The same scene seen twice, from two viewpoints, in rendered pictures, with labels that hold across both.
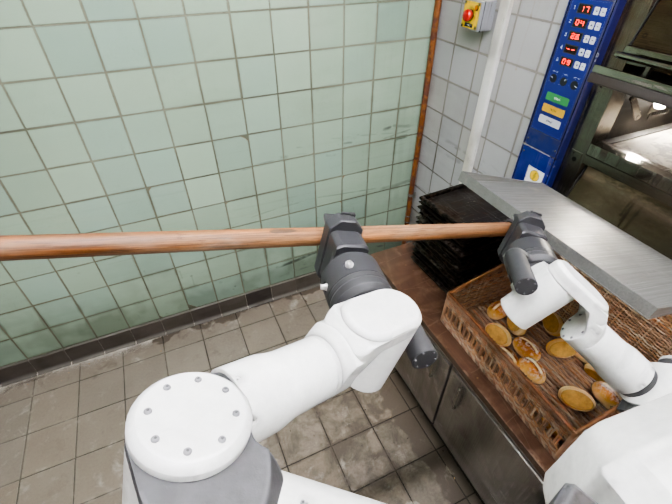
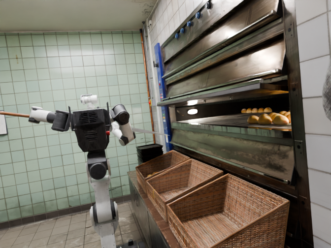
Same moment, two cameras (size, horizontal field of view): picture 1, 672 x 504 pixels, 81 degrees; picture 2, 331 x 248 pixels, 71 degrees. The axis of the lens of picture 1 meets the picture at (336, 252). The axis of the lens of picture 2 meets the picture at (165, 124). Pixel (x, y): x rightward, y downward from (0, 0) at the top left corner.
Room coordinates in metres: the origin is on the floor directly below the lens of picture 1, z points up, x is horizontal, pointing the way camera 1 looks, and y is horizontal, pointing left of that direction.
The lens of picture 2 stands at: (-1.57, -1.15, 1.35)
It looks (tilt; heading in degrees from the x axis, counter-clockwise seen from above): 4 degrees down; 8
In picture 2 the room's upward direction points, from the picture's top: 7 degrees counter-clockwise
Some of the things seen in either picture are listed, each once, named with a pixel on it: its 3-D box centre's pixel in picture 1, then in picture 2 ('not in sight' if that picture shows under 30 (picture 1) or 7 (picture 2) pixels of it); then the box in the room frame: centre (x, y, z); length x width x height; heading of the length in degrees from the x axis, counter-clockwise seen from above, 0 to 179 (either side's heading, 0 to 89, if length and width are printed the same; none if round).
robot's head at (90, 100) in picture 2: not in sight; (90, 101); (0.13, -0.36, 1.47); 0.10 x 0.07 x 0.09; 109
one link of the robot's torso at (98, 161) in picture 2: not in sight; (97, 163); (0.04, -0.39, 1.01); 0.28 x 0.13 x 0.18; 23
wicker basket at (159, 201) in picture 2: not in sight; (181, 185); (0.27, -0.96, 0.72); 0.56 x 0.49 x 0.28; 26
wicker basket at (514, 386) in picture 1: (557, 330); (161, 169); (0.81, -0.72, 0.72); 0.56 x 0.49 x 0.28; 23
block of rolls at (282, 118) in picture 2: not in sight; (306, 114); (0.04, -1.84, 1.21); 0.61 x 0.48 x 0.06; 114
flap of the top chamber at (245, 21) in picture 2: not in sight; (196, 49); (0.38, -1.20, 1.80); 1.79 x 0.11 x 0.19; 24
